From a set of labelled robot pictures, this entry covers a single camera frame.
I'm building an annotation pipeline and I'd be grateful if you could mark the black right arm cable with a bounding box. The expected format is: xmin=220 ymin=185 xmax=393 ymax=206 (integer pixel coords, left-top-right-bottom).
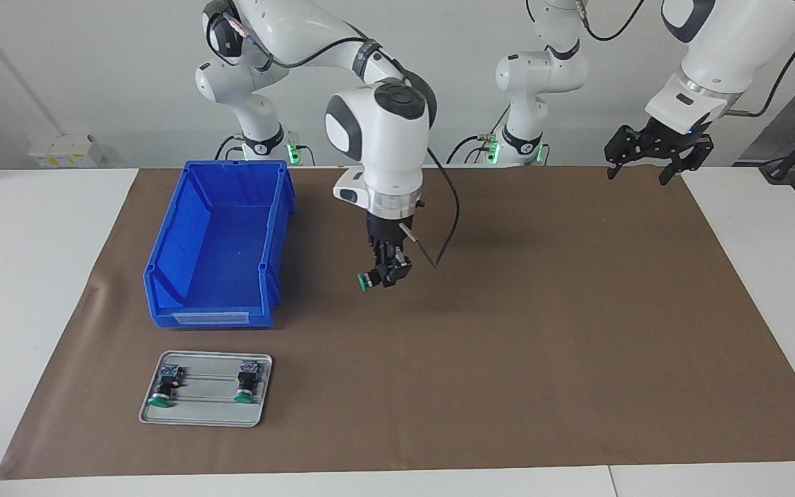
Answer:
xmin=215 ymin=10 xmax=462 ymax=270

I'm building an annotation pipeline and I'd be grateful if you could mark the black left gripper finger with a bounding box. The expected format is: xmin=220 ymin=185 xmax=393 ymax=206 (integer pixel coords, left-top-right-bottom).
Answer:
xmin=605 ymin=126 xmax=641 ymax=180
xmin=658 ymin=138 xmax=714 ymax=186

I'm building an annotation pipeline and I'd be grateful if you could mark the green push button switch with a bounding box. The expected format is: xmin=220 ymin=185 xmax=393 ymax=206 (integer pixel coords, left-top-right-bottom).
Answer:
xmin=357 ymin=269 xmax=390 ymax=293
xmin=148 ymin=364 xmax=186 ymax=408
xmin=233 ymin=359 xmax=262 ymax=403

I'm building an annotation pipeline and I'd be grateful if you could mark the blue plastic storage bin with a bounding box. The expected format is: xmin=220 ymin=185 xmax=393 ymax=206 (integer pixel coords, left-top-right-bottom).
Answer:
xmin=144 ymin=160 xmax=296 ymax=329

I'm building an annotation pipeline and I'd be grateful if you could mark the white power box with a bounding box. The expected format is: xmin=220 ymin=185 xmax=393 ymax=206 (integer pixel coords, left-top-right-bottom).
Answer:
xmin=28 ymin=135 xmax=103 ymax=168

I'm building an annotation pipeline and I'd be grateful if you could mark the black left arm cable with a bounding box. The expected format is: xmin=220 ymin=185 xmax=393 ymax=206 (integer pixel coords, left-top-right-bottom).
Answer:
xmin=525 ymin=0 xmax=795 ymax=118

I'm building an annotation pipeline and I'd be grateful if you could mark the brown table mat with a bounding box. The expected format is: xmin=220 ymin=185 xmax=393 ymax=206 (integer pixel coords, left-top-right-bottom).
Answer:
xmin=0 ymin=166 xmax=795 ymax=480

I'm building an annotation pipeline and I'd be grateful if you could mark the silver metal tray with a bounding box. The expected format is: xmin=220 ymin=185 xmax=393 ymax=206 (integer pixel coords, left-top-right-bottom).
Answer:
xmin=138 ymin=351 xmax=273 ymax=428

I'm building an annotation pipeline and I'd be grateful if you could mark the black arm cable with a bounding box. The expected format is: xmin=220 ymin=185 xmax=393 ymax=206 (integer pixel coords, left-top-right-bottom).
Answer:
xmin=215 ymin=10 xmax=462 ymax=270
xmin=525 ymin=0 xmax=795 ymax=118

